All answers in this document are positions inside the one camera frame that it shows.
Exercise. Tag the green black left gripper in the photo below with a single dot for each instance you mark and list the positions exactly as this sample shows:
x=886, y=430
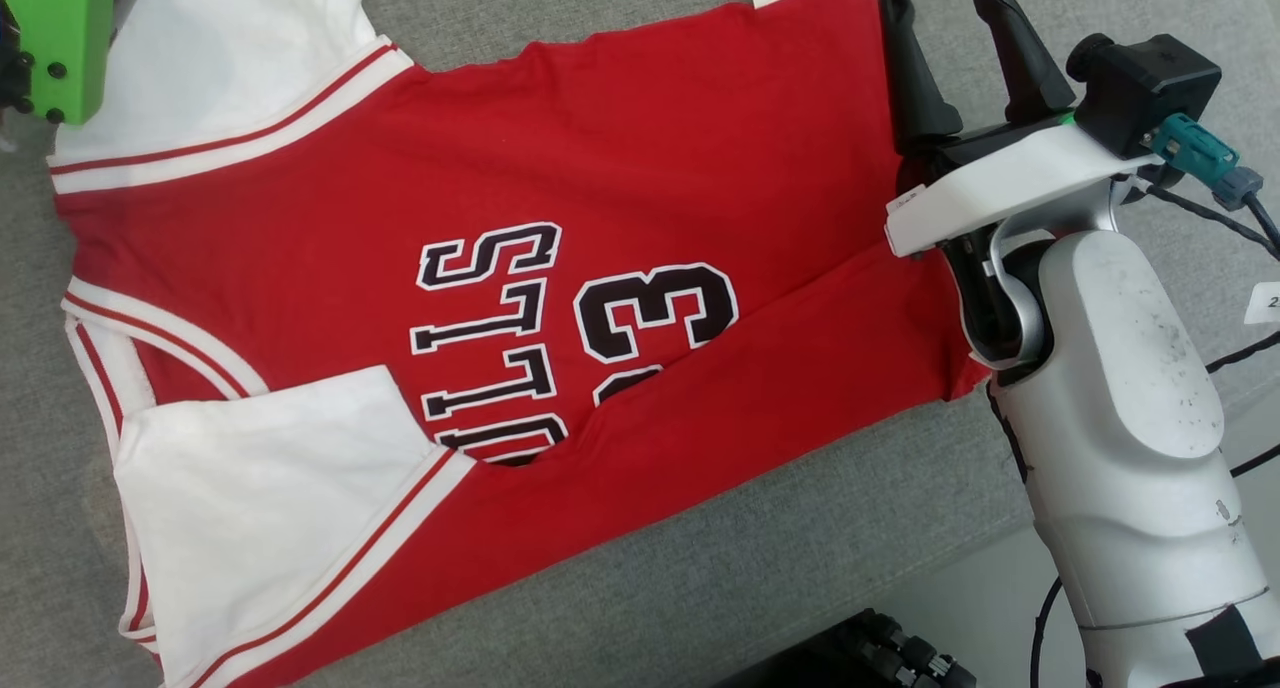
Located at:
x=55, y=38

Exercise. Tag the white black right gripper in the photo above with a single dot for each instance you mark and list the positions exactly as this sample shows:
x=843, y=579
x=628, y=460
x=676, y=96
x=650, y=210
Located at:
x=1000, y=183

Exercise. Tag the red basketball jersey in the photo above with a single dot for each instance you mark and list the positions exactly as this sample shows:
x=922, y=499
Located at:
x=700, y=218

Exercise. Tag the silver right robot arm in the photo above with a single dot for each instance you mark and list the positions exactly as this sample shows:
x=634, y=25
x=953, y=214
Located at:
x=1120, y=418

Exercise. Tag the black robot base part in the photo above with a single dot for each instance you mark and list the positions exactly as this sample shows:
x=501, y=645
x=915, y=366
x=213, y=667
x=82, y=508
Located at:
x=880, y=658

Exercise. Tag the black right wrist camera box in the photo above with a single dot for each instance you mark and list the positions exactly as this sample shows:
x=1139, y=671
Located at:
x=1150, y=88

